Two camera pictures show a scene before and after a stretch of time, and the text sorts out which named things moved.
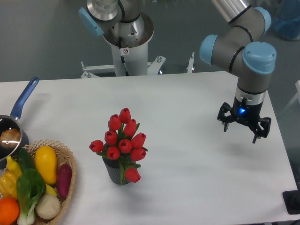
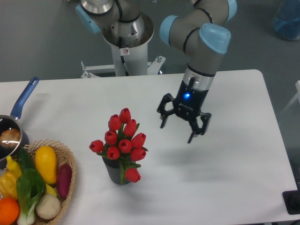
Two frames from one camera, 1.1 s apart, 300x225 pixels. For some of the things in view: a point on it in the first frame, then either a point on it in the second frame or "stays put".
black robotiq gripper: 247,114 to 188,105
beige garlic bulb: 48,206 stays put
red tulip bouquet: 123,143 stays put
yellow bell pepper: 9,186 stays put
